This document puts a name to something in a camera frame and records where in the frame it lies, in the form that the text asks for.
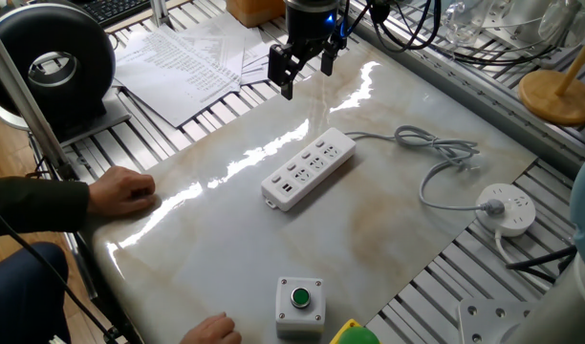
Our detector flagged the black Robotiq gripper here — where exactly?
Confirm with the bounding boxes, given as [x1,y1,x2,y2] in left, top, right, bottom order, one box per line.
[267,0,349,101]

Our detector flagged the white four-button power strip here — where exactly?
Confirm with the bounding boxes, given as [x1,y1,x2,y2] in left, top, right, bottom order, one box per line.
[260,126,358,213]

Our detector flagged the person's left forearm dark sleeve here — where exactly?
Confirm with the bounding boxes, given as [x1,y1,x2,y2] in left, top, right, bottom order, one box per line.
[0,175,91,239]

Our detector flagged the person's left hand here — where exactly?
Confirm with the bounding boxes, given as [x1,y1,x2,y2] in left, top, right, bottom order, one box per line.
[87,165,158,219]

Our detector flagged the person's right hand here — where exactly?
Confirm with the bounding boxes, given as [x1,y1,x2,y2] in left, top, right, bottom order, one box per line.
[179,312,244,344]

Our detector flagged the pile of white paper sheets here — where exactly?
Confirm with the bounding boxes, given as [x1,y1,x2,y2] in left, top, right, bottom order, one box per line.
[177,13,285,88]

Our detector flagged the wooden box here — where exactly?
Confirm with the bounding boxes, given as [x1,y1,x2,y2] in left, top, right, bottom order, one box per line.
[225,0,287,29]

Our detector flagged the large printed paper sheet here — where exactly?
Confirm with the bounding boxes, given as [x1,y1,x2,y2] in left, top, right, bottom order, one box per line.
[113,28,242,129]

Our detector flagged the metal stand leg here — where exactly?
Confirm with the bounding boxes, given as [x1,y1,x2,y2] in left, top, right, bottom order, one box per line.
[148,0,174,30]

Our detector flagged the grey aluminium beam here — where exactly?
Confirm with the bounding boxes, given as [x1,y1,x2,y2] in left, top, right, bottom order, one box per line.
[347,4,585,181]

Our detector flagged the clear plastic container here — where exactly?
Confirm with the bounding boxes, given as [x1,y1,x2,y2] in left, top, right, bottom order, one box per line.
[440,0,585,54]

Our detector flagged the black keyboard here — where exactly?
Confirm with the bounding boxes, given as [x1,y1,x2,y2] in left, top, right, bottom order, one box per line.
[75,0,153,28]

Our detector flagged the marble pattern tile board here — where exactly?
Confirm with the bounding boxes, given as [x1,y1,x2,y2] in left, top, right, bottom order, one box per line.
[81,40,540,344]

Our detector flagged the wooden stand with round base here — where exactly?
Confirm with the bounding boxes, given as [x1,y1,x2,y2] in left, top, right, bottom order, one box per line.
[517,28,585,128]

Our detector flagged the grey box small green button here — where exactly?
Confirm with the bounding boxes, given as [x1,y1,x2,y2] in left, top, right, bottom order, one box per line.
[274,275,327,341]

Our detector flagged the round white socket hub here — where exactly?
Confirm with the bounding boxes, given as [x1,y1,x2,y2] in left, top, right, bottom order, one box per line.
[474,183,537,239]

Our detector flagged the yellow box large green button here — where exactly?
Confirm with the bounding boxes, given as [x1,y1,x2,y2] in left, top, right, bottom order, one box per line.
[328,318,382,344]

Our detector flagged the person's leg blue jeans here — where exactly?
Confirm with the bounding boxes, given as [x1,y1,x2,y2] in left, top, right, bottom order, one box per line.
[0,241,73,344]

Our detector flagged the black gripper cable bundle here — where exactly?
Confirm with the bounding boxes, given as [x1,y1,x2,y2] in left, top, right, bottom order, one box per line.
[339,0,443,54]

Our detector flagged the grey power strip cable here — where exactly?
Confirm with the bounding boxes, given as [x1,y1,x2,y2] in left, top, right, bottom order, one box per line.
[343,124,507,216]

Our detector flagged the black cables in rack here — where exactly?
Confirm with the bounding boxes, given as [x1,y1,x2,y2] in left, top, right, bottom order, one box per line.
[443,45,564,68]

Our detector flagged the grey device base plate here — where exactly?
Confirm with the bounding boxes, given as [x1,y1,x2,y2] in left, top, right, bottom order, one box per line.
[57,88,132,147]

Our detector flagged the white socket hub cable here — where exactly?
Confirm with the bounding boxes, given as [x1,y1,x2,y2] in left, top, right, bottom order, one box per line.
[492,228,556,292]

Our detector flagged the aluminium frame post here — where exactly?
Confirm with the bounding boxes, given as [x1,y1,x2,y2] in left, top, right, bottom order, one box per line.
[0,18,78,182]

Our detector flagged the black ring-shaped device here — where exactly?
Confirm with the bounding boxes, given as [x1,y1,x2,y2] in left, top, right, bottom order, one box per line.
[0,2,117,130]

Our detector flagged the black power cable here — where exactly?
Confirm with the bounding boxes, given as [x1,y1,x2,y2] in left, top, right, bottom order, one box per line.
[505,244,580,284]

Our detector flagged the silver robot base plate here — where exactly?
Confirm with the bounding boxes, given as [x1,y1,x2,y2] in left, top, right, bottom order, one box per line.
[457,298,537,344]

